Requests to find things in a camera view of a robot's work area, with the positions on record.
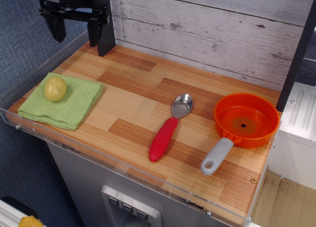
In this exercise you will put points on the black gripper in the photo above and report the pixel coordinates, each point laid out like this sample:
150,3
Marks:
56,11

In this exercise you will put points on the yellow potato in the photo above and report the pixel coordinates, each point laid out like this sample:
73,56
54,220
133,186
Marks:
55,88

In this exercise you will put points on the green folded towel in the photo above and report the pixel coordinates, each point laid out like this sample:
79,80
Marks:
69,111

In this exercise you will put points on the clear acrylic table guard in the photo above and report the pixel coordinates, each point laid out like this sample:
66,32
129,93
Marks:
149,67

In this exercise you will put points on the grey toy fridge front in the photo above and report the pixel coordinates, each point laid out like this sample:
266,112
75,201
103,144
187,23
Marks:
84,180

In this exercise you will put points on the silver dispenser button panel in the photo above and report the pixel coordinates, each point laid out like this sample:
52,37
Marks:
126,211

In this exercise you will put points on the yellow object at corner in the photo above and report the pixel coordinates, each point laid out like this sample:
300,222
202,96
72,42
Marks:
30,221

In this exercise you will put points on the white side counter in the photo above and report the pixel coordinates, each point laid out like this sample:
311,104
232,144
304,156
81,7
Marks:
293,155

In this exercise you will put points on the spoon with red handle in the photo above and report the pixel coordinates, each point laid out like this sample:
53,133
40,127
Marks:
180,107

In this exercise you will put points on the orange pot with grey handle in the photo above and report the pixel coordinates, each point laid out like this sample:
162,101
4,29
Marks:
243,120

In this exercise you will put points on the dark right post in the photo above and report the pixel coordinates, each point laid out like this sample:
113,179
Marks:
298,58

